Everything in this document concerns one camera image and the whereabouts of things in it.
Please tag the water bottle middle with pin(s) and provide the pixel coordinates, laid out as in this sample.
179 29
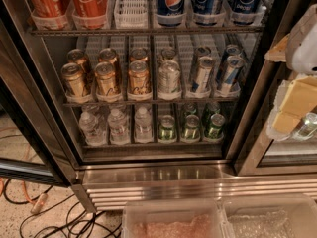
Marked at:
118 123

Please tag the clear bin right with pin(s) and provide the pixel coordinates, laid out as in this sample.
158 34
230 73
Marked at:
281 216

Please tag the middle wire shelf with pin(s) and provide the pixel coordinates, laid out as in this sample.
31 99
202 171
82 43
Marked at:
153 101

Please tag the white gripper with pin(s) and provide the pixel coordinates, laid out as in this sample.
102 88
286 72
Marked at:
304 52

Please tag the gold can front left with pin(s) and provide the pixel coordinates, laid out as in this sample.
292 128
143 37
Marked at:
74 79

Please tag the gold can back left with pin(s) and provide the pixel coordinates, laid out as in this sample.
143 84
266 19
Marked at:
81 58

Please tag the blue pepsi can middle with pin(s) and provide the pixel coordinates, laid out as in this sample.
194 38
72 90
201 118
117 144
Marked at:
207 12

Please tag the blue pepsi can right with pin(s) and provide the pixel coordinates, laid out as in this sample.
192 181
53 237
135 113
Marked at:
244 11

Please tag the empty white plastic tray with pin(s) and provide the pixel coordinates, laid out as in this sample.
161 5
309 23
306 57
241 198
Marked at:
129 14

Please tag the slim blue can right front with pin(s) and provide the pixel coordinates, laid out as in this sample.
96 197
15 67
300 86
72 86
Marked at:
228 72

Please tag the red cola can right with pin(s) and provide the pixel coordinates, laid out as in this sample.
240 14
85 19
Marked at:
91 13

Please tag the clear bin pink contents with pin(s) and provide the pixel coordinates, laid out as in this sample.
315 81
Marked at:
176 218

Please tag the blue pepsi can left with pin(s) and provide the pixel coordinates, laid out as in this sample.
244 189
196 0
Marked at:
170 12

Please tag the wire shelf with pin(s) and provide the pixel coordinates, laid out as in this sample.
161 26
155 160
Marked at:
153 101
146 32

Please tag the top wire shelf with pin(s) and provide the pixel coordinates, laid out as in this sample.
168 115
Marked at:
146 32

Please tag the blue pepsi can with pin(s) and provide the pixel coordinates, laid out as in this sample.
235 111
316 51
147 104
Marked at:
244 11
170 12
207 12

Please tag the slim blue silver can front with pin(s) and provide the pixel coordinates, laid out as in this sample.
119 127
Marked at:
202 74

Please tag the slim blue silver can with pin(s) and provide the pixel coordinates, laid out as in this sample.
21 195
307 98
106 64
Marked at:
199 52
202 74

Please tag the slim blue silver can back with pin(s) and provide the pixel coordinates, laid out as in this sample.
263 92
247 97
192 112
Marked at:
199 52

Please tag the fridge bottom metal grille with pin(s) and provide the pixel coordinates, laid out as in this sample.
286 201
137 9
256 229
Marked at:
111 189

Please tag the water bottle left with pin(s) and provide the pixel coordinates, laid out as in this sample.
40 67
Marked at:
94 134

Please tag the green can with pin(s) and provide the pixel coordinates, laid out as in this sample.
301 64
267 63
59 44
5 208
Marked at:
214 127
166 129
191 129
190 109
210 109

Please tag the water bottle right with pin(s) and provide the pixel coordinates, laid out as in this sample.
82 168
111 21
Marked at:
143 125

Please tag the slim blue can right back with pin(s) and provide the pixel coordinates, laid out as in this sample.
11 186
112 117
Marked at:
230 50

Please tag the bottle behind right glass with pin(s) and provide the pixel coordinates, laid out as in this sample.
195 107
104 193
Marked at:
306 128

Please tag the water bottle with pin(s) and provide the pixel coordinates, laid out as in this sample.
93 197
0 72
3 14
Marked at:
118 123
94 134
143 125

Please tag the gold can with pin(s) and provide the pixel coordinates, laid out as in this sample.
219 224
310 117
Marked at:
110 55
74 79
139 78
81 58
141 54
107 82

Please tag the black fridge door left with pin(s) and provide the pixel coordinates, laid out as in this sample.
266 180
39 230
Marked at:
32 97

